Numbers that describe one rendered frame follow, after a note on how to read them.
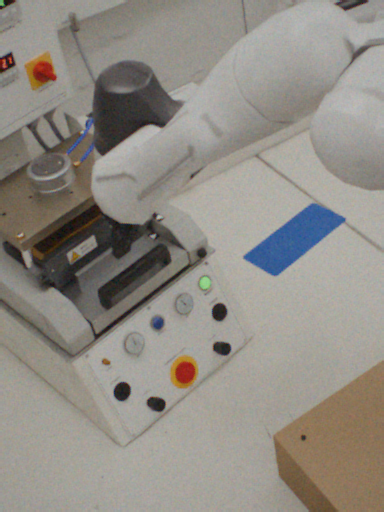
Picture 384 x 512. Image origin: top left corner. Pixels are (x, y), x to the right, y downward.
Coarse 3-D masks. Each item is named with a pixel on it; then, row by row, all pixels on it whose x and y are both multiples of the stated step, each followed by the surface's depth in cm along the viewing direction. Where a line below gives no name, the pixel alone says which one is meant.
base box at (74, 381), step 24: (216, 264) 160; (0, 312) 161; (240, 312) 164; (0, 336) 171; (24, 336) 158; (24, 360) 168; (48, 360) 155; (72, 384) 152; (96, 384) 147; (96, 408) 149; (120, 432) 151
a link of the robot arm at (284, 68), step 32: (256, 32) 89; (288, 32) 84; (320, 32) 83; (352, 32) 85; (256, 64) 88; (288, 64) 84; (320, 64) 83; (256, 96) 90; (288, 96) 87; (320, 96) 87
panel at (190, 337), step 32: (192, 288) 157; (128, 320) 150; (192, 320) 157; (224, 320) 161; (96, 352) 147; (160, 352) 154; (192, 352) 158; (128, 384) 150; (160, 384) 154; (192, 384) 158; (128, 416) 151
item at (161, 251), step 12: (156, 252) 149; (168, 252) 151; (132, 264) 147; (144, 264) 148; (156, 264) 150; (168, 264) 152; (120, 276) 146; (132, 276) 147; (108, 288) 144; (120, 288) 146; (108, 300) 145
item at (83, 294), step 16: (144, 240) 156; (160, 240) 157; (112, 256) 151; (128, 256) 154; (176, 256) 153; (80, 272) 148; (96, 272) 150; (112, 272) 153; (160, 272) 151; (176, 272) 154; (64, 288) 152; (80, 288) 150; (96, 288) 150; (128, 288) 149; (144, 288) 150; (80, 304) 148; (96, 304) 147; (128, 304) 149; (96, 320) 145; (112, 320) 148
